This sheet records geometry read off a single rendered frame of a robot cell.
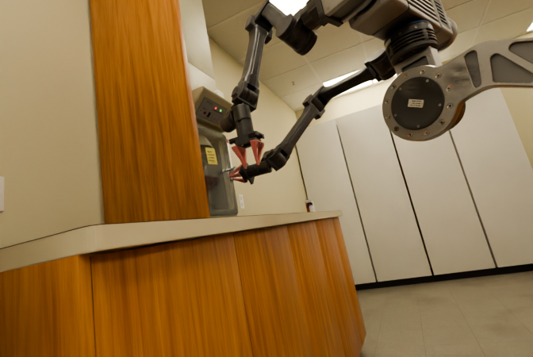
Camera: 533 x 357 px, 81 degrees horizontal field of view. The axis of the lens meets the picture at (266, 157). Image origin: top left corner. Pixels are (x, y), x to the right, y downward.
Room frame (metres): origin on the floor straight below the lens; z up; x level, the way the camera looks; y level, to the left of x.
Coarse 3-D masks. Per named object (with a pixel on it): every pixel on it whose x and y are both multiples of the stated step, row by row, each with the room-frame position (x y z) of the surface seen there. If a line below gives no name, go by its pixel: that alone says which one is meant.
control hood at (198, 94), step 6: (192, 90) 1.20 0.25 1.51; (198, 90) 1.19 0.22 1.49; (204, 90) 1.19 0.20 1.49; (210, 90) 1.22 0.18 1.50; (198, 96) 1.19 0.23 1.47; (204, 96) 1.21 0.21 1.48; (210, 96) 1.24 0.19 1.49; (216, 96) 1.27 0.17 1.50; (198, 102) 1.21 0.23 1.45; (216, 102) 1.30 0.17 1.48; (222, 102) 1.33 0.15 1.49; (228, 102) 1.37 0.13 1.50; (228, 108) 1.39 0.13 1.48; (198, 120) 1.29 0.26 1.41; (204, 120) 1.31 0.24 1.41; (210, 126) 1.39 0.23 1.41; (216, 126) 1.41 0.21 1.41
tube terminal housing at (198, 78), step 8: (192, 72) 1.32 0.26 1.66; (200, 72) 1.39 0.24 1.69; (192, 80) 1.31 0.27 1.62; (200, 80) 1.38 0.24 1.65; (208, 80) 1.45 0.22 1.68; (192, 88) 1.30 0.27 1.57; (208, 88) 1.44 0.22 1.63; (216, 88) 1.51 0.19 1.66; (208, 128) 1.38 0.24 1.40; (216, 216) 1.34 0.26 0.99; (224, 216) 1.41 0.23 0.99; (232, 216) 1.47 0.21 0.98
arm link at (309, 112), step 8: (312, 96) 1.41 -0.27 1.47; (304, 104) 1.42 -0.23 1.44; (312, 104) 1.40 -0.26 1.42; (304, 112) 1.41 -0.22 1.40; (312, 112) 1.40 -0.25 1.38; (320, 112) 1.45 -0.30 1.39; (304, 120) 1.37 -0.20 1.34; (296, 128) 1.35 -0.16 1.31; (304, 128) 1.37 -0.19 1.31; (288, 136) 1.33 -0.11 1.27; (296, 136) 1.34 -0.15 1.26; (280, 144) 1.31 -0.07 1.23; (288, 144) 1.31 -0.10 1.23; (280, 152) 1.29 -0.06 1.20; (288, 152) 1.31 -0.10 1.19; (272, 160) 1.29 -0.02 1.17; (280, 160) 1.29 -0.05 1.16
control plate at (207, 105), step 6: (204, 102) 1.24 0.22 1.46; (210, 102) 1.27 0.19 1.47; (198, 108) 1.23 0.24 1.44; (204, 108) 1.26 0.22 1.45; (210, 108) 1.29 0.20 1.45; (222, 108) 1.35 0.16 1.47; (198, 114) 1.26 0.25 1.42; (204, 114) 1.28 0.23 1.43; (210, 114) 1.32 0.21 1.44; (216, 114) 1.35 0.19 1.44; (222, 114) 1.38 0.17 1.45; (210, 120) 1.34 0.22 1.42; (216, 120) 1.37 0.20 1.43
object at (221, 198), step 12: (204, 132) 1.32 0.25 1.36; (216, 132) 1.42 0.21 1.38; (204, 144) 1.31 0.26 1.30; (216, 144) 1.40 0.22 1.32; (204, 156) 1.30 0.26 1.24; (216, 156) 1.39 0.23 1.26; (228, 156) 1.50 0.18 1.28; (204, 168) 1.28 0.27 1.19; (216, 168) 1.37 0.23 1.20; (228, 168) 1.48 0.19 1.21; (216, 180) 1.36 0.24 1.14; (228, 180) 1.46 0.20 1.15; (216, 192) 1.34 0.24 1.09; (228, 192) 1.45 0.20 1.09; (216, 204) 1.33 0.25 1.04; (228, 204) 1.43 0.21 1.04
